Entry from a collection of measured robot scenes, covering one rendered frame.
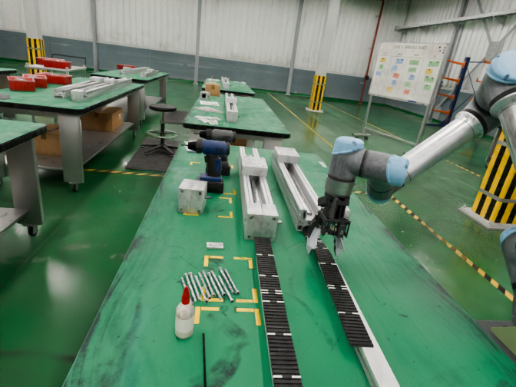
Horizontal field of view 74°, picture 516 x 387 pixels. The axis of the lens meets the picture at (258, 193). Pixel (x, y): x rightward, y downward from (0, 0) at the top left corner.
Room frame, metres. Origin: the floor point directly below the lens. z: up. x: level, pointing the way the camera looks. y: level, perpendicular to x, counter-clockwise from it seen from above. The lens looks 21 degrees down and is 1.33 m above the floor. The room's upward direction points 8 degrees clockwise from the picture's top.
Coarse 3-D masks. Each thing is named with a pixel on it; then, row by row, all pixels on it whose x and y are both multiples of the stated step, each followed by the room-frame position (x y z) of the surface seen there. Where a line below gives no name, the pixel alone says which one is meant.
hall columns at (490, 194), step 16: (32, 0) 10.11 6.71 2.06; (336, 0) 11.31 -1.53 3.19; (32, 16) 10.11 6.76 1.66; (336, 16) 11.32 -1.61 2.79; (32, 32) 10.10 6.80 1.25; (32, 48) 10.08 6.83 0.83; (320, 48) 11.55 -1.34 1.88; (320, 64) 11.29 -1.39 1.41; (320, 80) 11.28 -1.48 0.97; (320, 96) 11.29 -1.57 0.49; (496, 160) 3.57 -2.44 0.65; (496, 176) 3.50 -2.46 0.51; (512, 176) 3.35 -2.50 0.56; (480, 192) 3.62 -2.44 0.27; (496, 192) 3.42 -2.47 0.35; (512, 192) 3.36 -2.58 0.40; (480, 208) 3.54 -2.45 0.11; (496, 208) 3.35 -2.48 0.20; (512, 208) 3.37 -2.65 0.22
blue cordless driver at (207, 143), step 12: (192, 144) 1.34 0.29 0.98; (204, 144) 1.34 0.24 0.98; (216, 144) 1.35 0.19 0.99; (228, 144) 1.36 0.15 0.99; (204, 156) 1.36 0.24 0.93; (216, 156) 1.36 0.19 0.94; (216, 168) 1.36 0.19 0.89; (204, 180) 1.34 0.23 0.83; (216, 180) 1.34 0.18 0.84; (216, 192) 1.34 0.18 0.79
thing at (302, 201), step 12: (276, 168) 1.67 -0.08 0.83; (288, 168) 1.66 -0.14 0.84; (288, 180) 1.38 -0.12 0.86; (300, 180) 1.44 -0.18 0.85; (288, 192) 1.32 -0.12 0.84; (300, 192) 1.34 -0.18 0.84; (312, 192) 1.28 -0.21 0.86; (288, 204) 1.28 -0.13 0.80; (300, 204) 1.13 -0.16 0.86; (312, 204) 1.21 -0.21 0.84; (300, 216) 1.09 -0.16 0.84; (312, 216) 1.14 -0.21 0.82; (300, 228) 1.10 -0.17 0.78
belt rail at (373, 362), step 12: (348, 288) 0.74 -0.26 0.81; (360, 312) 0.65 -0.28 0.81; (372, 336) 0.58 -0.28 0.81; (360, 348) 0.55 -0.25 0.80; (372, 348) 0.55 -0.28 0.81; (360, 360) 0.54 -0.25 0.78; (372, 360) 0.51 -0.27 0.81; (384, 360) 0.52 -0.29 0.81; (372, 372) 0.49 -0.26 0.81; (384, 372) 0.49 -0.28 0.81; (372, 384) 0.48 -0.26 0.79; (384, 384) 0.46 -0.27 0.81; (396, 384) 0.47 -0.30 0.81
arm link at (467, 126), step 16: (464, 112) 1.01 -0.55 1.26; (480, 112) 0.99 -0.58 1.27; (448, 128) 0.99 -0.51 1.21; (464, 128) 0.98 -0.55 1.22; (480, 128) 0.98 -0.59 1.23; (432, 144) 0.96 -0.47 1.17; (448, 144) 0.96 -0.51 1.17; (464, 144) 0.99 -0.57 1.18; (416, 160) 0.94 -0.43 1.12; (432, 160) 0.95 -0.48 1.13; (416, 176) 0.94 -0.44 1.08; (368, 192) 0.94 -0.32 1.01; (384, 192) 0.88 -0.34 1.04
